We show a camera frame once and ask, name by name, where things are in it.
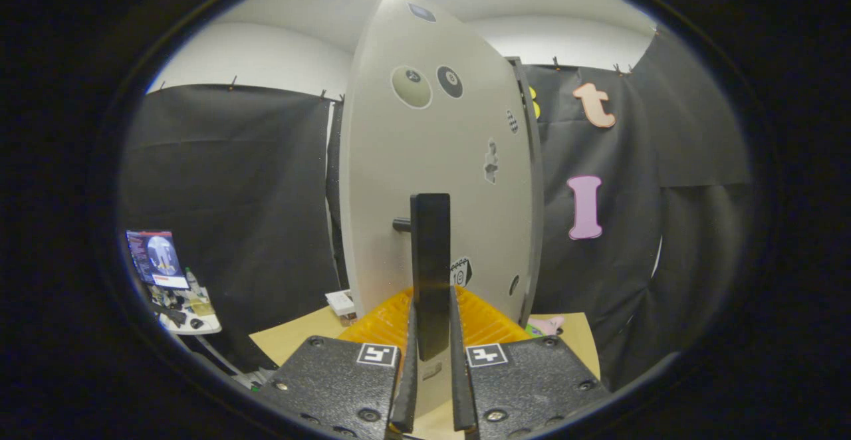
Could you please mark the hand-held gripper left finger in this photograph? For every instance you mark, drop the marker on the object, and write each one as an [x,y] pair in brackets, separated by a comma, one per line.
[332,380]

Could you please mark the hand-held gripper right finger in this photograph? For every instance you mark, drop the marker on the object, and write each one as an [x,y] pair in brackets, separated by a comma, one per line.
[532,380]

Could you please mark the grey shoe cabinet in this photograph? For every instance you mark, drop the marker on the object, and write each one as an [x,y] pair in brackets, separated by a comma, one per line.
[535,194]

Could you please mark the pink green plush toy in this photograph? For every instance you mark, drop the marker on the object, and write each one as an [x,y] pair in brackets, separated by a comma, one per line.
[546,325]

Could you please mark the small white box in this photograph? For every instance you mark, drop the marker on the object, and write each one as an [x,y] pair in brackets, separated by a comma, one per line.
[341,302]

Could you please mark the clear plastic bottle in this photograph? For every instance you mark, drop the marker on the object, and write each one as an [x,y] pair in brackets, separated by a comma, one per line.
[193,284]

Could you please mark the computer monitor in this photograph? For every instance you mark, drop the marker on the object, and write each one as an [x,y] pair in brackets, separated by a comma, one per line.
[158,257]

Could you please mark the black backdrop cloth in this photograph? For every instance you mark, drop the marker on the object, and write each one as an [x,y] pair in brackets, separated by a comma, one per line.
[233,181]

